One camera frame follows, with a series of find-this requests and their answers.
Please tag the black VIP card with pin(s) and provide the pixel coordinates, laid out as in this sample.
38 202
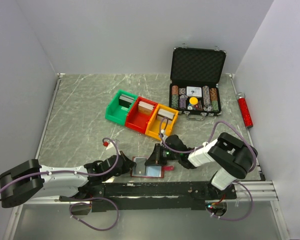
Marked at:
140 168

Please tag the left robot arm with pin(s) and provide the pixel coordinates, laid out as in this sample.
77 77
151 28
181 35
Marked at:
31 179

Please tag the cards in red bin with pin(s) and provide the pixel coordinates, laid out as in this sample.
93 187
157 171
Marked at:
145 108

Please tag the red glitter tube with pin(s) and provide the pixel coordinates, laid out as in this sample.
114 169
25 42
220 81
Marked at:
247 119

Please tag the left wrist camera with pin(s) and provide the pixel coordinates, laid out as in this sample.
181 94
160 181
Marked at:
111 146

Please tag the black poker chip case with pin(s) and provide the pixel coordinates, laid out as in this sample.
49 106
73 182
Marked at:
196 67

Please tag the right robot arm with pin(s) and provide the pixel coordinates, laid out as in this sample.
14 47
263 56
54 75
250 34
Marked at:
234 157

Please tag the yellow dealer chip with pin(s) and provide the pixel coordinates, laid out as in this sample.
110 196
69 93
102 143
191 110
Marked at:
193 101

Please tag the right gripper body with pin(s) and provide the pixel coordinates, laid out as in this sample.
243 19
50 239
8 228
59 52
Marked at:
162 155

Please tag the cards in yellow bin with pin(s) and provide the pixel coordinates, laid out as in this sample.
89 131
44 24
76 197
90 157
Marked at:
162 113

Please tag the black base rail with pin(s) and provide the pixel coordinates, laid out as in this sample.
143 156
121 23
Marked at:
153 195

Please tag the yellow plastic bin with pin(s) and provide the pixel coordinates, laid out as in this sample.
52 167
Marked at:
155 126

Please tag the red leather card holder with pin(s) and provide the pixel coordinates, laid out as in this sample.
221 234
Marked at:
153 172

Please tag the cards in green bin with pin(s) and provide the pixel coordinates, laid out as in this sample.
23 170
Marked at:
125 100

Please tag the green plastic bin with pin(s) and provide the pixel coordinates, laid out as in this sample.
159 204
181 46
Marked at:
116 113

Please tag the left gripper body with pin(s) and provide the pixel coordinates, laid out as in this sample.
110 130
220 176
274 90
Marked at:
125 168

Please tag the red plastic bin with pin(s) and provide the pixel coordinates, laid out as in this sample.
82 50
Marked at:
137 121

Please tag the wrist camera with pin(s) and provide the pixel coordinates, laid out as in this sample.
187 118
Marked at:
111 146
163 135

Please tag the white playing card deck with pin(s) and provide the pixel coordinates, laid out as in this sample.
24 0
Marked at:
194 91

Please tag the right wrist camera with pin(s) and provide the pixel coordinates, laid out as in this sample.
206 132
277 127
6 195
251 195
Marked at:
163 135

